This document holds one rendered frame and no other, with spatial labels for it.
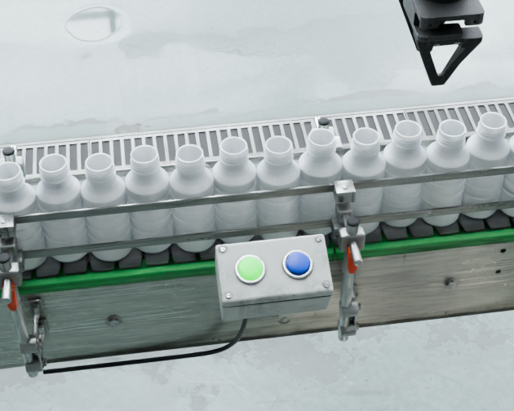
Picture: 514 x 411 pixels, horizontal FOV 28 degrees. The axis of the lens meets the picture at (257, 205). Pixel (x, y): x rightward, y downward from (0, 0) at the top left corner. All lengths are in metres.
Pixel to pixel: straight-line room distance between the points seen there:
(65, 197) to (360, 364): 1.35
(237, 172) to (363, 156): 0.17
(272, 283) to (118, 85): 2.19
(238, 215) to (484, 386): 1.30
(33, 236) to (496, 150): 0.64
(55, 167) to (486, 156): 0.58
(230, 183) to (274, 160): 0.07
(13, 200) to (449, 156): 0.58
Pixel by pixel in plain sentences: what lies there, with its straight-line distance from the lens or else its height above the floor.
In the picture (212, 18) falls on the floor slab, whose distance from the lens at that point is 3.68.
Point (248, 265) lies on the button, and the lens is 1.27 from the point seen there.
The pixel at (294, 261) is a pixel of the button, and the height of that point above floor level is 1.12.
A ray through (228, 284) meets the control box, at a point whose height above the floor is 1.10.
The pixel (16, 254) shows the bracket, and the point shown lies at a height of 1.07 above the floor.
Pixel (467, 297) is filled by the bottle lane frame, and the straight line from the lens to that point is 1.59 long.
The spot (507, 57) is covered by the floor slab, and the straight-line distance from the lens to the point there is 3.58.
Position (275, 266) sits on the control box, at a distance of 1.28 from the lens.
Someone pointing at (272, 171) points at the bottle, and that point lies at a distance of 1.37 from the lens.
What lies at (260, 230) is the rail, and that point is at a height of 1.04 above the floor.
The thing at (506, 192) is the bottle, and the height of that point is 1.04.
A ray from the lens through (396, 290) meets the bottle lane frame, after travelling 1.54.
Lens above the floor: 2.06
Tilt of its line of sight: 44 degrees down
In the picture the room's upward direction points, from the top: straight up
